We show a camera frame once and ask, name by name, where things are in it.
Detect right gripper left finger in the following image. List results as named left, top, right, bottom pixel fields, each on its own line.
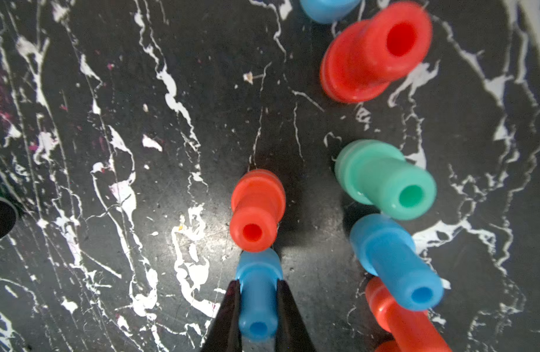
left=201, top=280, right=241, bottom=352

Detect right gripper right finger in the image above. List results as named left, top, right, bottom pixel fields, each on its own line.
left=276, top=280, right=316, bottom=352

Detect blue stamp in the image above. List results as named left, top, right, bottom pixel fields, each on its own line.
left=236, top=248, right=283, bottom=342
left=300, top=0, right=360, bottom=24

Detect blue stamp cap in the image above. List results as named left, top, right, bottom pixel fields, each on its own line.
left=349, top=214, right=444, bottom=311

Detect green stamp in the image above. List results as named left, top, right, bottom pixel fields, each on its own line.
left=334, top=139, right=437, bottom=220

